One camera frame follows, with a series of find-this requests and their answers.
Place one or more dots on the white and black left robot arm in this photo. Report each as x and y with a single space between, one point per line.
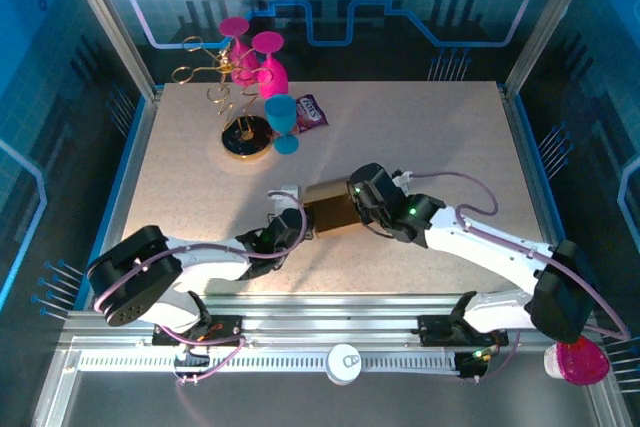
150 307

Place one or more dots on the pink plastic goblet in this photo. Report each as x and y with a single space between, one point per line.
273 82
244 72

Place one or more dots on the white cup with pink lid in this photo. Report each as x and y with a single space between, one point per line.
582 364

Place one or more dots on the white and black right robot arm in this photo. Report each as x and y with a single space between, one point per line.
500 247

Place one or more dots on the aluminium frame rail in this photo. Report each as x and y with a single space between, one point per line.
325 312

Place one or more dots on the brown cardboard paper box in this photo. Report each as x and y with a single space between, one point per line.
332 209

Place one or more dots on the aluminium frame post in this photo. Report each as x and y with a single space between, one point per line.
550 22
111 22

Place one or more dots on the purple candy bag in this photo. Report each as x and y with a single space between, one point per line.
311 114

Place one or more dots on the blue plastic goblet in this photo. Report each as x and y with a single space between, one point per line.
281 114

